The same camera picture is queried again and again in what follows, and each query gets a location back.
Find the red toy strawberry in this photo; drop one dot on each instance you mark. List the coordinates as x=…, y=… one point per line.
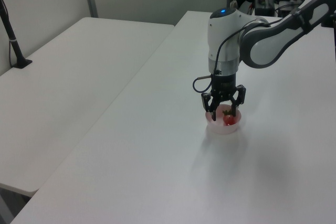
x=229, y=120

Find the pink plastic bowl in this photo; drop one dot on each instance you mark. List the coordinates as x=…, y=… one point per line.
x=223, y=129

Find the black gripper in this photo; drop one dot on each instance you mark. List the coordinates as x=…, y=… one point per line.
x=223, y=86

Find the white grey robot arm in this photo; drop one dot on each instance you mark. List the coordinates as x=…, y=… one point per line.
x=225, y=37

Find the black box device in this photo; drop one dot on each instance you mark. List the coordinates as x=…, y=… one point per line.
x=265, y=7

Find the black camera stand pole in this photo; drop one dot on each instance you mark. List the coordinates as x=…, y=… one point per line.
x=14, y=43

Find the small grey object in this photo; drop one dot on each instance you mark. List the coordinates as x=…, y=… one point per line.
x=233, y=4

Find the black electronic unit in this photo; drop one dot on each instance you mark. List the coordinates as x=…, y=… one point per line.
x=284, y=10

